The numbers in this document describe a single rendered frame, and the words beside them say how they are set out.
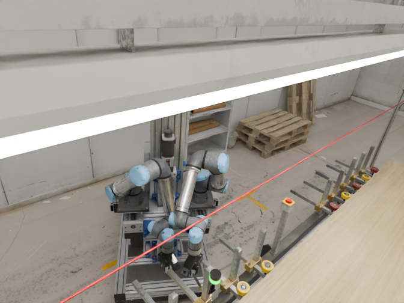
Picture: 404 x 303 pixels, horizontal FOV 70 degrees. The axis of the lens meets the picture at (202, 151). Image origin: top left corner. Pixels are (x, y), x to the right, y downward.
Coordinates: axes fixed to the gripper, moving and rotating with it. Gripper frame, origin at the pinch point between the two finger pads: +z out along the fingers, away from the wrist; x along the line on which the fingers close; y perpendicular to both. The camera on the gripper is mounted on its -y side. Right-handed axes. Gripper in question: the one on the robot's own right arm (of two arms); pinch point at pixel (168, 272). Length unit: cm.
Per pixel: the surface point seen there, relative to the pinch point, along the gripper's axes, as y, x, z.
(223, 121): 187, -255, 27
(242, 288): -41.9, -23.9, -9.0
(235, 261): -30.6, -27.4, -20.1
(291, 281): -58, -52, -9
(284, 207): -29, -77, -37
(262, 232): -31, -52, -28
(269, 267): -43, -50, -9
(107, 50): -60, 62, -157
